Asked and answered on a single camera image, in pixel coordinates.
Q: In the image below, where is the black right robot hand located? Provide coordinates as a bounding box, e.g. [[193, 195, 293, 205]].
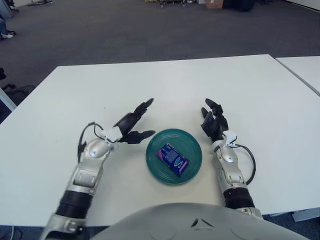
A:
[[200, 98, 230, 144]]

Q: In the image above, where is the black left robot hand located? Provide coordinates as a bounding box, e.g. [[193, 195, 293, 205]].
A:
[[112, 97, 157, 146]]

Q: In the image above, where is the blue purple gum pack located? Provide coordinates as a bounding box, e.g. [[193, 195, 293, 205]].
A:
[[156, 142, 191, 179]]

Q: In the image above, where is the teal green round plate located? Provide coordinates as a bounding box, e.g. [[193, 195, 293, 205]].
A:
[[145, 128, 203, 186]]

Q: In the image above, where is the silver robot torso shell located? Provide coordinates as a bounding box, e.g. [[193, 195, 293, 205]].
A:
[[88, 202, 311, 240]]

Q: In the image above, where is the black office chair base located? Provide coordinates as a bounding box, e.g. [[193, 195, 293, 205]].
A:
[[0, 67, 36, 101]]

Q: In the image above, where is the brown cardboard box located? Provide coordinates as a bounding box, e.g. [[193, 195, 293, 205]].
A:
[[205, 0, 225, 9]]

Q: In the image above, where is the black cabinet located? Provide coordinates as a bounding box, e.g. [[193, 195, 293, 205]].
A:
[[222, 0, 256, 12]]

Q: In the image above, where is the white side table edge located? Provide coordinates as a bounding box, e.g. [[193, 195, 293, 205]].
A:
[[0, 86, 18, 113]]

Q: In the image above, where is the wheeled metal cart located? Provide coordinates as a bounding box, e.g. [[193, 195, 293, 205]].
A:
[[159, 0, 199, 9]]

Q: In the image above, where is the black floor stand base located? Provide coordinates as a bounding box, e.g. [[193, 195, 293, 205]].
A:
[[26, 0, 54, 7]]

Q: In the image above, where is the seated person in jeans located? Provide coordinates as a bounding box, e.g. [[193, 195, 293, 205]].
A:
[[0, 0, 17, 40]]

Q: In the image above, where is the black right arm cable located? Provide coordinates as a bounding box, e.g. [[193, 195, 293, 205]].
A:
[[234, 143, 257, 186]]

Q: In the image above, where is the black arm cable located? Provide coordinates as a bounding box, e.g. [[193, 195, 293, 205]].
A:
[[76, 121, 119, 161], [234, 143, 257, 186]]

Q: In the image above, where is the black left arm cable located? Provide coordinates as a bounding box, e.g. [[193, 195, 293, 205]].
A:
[[76, 121, 119, 161]]

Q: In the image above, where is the white table frame beam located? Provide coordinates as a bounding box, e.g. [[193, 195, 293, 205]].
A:
[[290, 210, 320, 223]]

